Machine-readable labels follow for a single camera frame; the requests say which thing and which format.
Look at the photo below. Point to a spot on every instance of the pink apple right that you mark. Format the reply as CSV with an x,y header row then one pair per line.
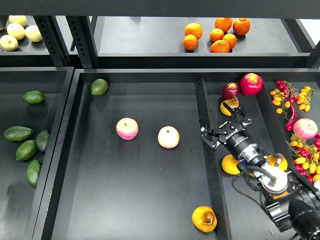
x,y
305,128

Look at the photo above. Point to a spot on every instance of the black perforated post left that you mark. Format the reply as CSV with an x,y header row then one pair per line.
x,y
53,39

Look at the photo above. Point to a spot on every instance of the orange front bottom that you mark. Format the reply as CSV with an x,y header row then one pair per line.
x,y
220,46

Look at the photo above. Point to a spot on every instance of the red chili pepper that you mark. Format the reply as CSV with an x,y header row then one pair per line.
x,y
292,119

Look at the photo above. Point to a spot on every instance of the green avocado at tray corner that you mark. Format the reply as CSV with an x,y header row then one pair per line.
x,y
99,87

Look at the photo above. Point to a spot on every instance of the orange left bottom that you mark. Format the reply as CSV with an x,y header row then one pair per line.
x,y
190,42

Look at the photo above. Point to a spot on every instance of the orange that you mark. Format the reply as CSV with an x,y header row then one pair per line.
x,y
220,46
190,42
223,23
216,34
241,26
194,29
231,39

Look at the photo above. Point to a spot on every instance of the yellow pear right tray left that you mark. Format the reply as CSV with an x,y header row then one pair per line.
x,y
229,165

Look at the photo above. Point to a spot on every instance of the pale yellow pear right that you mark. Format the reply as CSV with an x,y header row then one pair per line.
x,y
32,32

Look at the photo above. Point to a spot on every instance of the orange back top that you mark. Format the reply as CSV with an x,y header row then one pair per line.
x,y
223,23

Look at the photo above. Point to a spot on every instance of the orange cherry tomato bunch left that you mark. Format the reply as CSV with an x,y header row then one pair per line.
x,y
280,100

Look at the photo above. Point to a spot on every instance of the red cherry tomato bunch top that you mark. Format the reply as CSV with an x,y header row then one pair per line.
x,y
286,90

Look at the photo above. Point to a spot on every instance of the black tray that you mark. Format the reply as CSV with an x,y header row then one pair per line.
x,y
102,187
20,202

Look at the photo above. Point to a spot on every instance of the yellow pear right tray middle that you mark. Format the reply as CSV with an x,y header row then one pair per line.
x,y
273,161

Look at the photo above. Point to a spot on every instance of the dark green avocado left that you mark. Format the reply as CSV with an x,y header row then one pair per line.
x,y
17,133

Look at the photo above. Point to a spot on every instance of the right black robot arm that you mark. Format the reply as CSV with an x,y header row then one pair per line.
x,y
288,200

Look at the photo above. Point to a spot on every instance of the pale pink apple centre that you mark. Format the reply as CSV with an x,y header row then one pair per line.
x,y
168,137

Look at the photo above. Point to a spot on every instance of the pale yellow pear front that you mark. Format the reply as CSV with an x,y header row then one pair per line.
x,y
9,43

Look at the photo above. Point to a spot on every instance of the yellow cherry tomato bunch right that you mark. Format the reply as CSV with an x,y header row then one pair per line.
x,y
304,98

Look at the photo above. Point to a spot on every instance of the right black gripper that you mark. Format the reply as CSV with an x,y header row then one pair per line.
x,y
233,137

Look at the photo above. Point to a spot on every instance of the pink apple left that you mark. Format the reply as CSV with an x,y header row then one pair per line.
x,y
127,128

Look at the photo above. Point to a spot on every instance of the pale yellow pear middle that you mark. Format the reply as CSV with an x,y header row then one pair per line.
x,y
16,30

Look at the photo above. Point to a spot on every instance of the yellow pear tray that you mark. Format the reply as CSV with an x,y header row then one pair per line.
x,y
273,161
280,195
229,165

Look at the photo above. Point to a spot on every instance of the orange right top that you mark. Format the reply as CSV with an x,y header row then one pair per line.
x,y
241,26

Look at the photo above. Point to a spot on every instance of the yellow pear right tray bottom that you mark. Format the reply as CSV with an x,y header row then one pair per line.
x,y
280,195

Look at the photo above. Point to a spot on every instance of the mixed cherry tomato bunch lower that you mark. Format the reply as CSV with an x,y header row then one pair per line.
x,y
306,157

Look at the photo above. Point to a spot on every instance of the black left tray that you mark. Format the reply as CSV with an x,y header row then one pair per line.
x,y
20,202

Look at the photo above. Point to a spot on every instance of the black perforated shelf post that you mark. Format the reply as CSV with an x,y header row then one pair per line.
x,y
82,33

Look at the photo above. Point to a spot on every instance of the black centre tray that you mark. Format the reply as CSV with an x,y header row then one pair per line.
x,y
102,187

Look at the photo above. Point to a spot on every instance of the red apple large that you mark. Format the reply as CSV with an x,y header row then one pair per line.
x,y
251,84

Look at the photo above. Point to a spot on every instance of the orange left top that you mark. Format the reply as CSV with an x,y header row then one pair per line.
x,y
194,29

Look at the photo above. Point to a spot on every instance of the dark red apple small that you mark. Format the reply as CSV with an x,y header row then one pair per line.
x,y
229,91

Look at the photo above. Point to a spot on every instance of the orange right middle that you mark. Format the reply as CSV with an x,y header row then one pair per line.
x,y
231,39

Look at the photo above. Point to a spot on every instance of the dark green avocado upright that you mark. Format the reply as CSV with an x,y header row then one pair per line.
x,y
42,140

